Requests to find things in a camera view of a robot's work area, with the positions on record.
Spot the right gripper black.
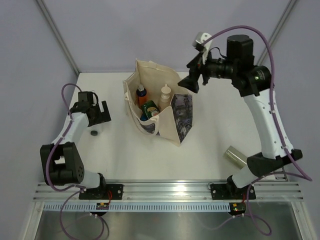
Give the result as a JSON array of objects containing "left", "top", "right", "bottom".
[{"left": 177, "top": 49, "right": 236, "bottom": 94}]

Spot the white bottle black cap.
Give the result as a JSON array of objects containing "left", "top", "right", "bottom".
[{"left": 89, "top": 123, "right": 104, "bottom": 137}]

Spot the beige pump bottle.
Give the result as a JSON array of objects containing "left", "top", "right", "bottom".
[{"left": 158, "top": 84, "right": 172, "bottom": 111}]

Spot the orange blue spray bottle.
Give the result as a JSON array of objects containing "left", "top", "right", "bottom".
[{"left": 136, "top": 84, "right": 148, "bottom": 108}]

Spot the green bottle beige cap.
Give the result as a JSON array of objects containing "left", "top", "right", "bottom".
[{"left": 223, "top": 145, "right": 247, "bottom": 169}]

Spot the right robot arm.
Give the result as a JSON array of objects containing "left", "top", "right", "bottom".
[{"left": 178, "top": 32, "right": 303, "bottom": 199}]

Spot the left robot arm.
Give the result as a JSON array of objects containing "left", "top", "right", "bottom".
[{"left": 40, "top": 91, "right": 111, "bottom": 200}]

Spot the beige canvas tote bag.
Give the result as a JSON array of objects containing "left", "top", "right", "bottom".
[{"left": 123, "top": 59, "right": 193, "bottom": 146}]

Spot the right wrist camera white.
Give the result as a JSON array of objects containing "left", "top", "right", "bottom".
[{"left": 192, "top": 32, "right": 212, "bottom": 65}]

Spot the left aluminium frame post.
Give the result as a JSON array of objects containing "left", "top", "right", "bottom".
[{"left": 35, "top": 0, "right": 81, "bottom": 77}]

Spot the aluminium frame post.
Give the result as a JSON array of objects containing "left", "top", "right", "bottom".
[
  {"left": 256, "top": 0, "right": 300, "bottom": 65},
  {"left": 35, "top": 0, "right": 81, "bottom": 77}
]

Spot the right aluminium frame post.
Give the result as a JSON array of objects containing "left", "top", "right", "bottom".
[{"left": 256, "top": 0, "right": 300, "bottom": 65}]

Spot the white slotted cable duct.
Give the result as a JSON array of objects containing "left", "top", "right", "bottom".
[{"left": 43, "top": 202, "right": 231, "bottom": 213}]

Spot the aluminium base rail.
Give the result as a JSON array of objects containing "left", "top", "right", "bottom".
[{"left": 32, "top": 179, "right": 305, "bottom": 202}]

